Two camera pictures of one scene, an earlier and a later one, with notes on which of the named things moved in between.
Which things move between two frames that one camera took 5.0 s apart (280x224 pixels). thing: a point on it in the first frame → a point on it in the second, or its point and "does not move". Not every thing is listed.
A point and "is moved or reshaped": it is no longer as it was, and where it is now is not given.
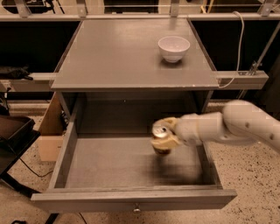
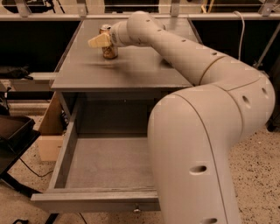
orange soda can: (161, 140) is moved or reshaped
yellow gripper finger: (169, 142) → (101, 40)
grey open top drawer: (108, 172) does not move
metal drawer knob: (136, 209) does not move
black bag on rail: (17, 73) does not move
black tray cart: (17, 134) does not move
